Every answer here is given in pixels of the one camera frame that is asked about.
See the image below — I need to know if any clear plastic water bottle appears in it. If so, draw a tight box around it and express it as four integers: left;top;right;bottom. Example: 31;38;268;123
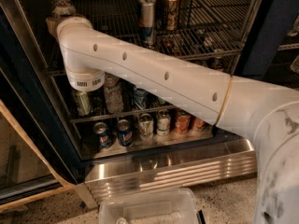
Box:
104;73;124;114

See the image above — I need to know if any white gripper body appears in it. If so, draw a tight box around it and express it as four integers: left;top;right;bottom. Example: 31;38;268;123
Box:
56;16;93;46

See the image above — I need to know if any white green can bottom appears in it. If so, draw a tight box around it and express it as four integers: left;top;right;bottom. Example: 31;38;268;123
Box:
138;113;153;140

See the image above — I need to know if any blue pepsi can right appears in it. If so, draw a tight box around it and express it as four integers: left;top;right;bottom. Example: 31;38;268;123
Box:
117;119;133;147

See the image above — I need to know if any green can middle shelf left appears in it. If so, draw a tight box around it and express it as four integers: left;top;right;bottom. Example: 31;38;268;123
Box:
73;91;91;117

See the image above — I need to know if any blue pepsi can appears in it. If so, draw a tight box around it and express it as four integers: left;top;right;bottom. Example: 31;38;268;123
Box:
93;122;111;148
117;119;133;147

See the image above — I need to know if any clear plastic bin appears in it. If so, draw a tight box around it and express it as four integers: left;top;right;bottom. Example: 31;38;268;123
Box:
98;189;199;224

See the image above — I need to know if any open glass fridge door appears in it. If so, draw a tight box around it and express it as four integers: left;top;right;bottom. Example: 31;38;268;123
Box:
0;7;78;213

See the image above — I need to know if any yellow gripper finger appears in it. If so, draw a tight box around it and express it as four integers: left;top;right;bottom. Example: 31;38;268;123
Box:
46;17;61;37

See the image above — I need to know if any orange can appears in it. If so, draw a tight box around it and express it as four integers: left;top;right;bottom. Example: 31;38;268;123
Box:
191;117;206;132
175;109;191;134

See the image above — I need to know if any brown gold tall can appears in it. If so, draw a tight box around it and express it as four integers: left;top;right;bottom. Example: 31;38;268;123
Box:
163;0;180;31

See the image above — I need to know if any blue pepsi can left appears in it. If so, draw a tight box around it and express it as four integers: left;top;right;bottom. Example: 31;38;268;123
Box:
93;122;111;148

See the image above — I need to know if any dark bottle white label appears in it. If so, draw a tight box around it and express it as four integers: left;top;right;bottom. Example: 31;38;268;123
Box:
211;58;223;72

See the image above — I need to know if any silver blue energy drink can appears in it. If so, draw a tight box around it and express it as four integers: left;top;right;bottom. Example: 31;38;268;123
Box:
138;0;156;47

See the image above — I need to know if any blue white striped can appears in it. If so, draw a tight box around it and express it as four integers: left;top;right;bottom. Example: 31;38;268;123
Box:
133;87;148;109

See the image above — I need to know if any wire fridge shelf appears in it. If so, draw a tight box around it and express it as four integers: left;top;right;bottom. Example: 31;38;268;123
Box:
70;105;177;124
46;0;257;77

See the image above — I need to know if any orange can bottom left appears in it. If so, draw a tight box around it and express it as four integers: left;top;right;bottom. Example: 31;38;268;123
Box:
175;109;191;134

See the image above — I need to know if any orange can bottom right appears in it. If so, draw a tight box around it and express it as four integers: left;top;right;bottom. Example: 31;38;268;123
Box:
191;117;206;132

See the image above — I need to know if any stainless steel fridge grille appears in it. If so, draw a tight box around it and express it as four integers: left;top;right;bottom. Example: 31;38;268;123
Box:
85;138;257;203

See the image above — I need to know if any middle wire fridge shelf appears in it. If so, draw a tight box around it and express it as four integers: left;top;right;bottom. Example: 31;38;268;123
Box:
70;105;177;124

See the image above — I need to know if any top wire fridge shelf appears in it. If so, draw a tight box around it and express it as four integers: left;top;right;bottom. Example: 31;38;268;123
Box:
46;0;257;77

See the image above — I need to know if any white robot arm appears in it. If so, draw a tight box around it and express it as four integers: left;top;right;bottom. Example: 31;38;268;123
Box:
46;16;299;224

